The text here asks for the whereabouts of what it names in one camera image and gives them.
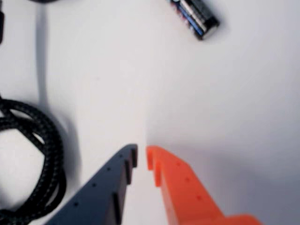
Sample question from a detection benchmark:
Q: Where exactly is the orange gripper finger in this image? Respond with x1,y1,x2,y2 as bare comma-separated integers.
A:
146,145,263,225

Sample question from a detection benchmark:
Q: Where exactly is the black cylindrical battery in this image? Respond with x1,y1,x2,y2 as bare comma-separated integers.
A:
167,0,221,41

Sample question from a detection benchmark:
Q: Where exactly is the black braided cable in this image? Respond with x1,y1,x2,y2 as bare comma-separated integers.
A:
0,0,68,225

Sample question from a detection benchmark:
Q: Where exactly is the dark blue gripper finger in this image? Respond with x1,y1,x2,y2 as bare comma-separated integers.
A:
44,143,139,225

